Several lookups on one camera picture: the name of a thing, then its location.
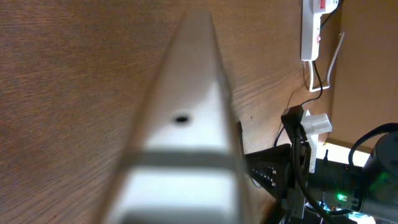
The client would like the beige left gripper finger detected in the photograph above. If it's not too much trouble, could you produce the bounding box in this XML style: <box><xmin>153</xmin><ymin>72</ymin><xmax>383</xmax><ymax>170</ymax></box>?
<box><xmin>96</xmin><ymin>11</ymin><xmax>252</xmax><ymax>223</ymax></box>

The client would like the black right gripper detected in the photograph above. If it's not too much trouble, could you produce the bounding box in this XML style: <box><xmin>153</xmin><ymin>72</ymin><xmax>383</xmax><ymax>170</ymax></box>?
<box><xmin>244</xmin><ymin>105</ymin><xmax>363</xmax><ymax>223</ymax></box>

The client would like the black charging cable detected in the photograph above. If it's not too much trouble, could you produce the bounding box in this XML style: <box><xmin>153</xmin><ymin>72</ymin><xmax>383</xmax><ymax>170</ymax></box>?
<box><xmin>272</xmin><ymin>0</ymin><xmax>346</xmax><ymax>149</ymax></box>

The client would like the white power strip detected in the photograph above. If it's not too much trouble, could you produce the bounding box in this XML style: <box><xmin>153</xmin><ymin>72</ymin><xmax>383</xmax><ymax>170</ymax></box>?
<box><xmin>301</xmin><ymin>0</ymin><xmax>339</xmax><ymax>61</ymax></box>

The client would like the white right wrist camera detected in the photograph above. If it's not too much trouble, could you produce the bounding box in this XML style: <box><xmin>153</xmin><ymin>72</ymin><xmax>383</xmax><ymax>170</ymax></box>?
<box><xmin>300</xmin><ymin>110</ymin><xmax>332</xmax><ymax>173</ymax></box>

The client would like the white power strip cord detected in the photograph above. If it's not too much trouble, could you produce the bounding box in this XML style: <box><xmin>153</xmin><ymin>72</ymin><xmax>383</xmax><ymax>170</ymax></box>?
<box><xmin>306</xmin><ymin>30</ymin><xmax>345</xmax><ymax>93</ymax></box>

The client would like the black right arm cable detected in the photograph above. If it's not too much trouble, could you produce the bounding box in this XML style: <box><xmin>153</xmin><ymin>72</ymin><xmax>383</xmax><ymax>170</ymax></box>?
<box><xmin>290</xmin><ymin>123</ymin><xmax>398</xmax><ymax>224</ymax></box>

